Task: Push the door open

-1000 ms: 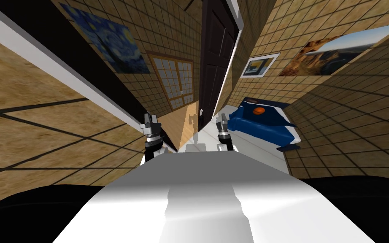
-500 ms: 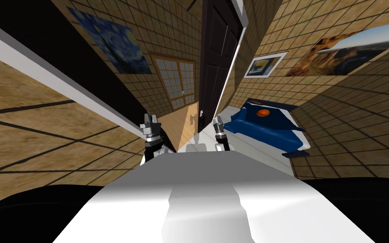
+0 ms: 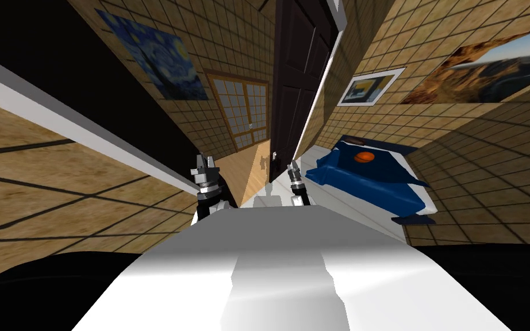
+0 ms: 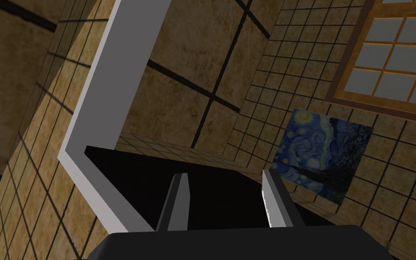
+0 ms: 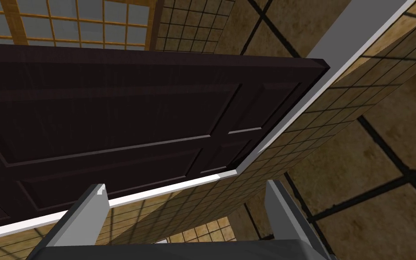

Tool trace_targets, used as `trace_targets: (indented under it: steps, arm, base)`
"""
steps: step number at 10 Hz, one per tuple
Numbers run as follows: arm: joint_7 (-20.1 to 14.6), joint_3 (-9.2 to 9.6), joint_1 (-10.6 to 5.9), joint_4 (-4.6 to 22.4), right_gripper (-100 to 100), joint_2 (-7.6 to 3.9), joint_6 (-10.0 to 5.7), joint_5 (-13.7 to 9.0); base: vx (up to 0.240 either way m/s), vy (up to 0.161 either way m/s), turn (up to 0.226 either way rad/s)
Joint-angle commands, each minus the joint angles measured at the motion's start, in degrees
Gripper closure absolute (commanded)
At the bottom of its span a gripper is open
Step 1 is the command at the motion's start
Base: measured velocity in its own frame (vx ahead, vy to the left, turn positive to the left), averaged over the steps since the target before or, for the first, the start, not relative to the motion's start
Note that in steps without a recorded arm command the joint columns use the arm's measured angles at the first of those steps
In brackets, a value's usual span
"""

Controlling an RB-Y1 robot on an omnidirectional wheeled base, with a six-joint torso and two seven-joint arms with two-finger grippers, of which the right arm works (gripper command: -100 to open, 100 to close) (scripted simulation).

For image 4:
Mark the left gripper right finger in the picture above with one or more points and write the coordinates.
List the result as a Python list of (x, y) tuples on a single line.
[(277, 206)]

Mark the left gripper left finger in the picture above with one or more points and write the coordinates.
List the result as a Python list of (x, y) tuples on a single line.
[(177, 206)]

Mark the black door leaf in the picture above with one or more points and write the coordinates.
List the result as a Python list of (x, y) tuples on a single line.
[(215, 195)]

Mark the blue starry night painting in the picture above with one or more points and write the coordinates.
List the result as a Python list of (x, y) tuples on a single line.
[(321, 157)]

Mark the wooden framed window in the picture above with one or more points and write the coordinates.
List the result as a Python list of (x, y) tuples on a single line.
[(392, 61)]

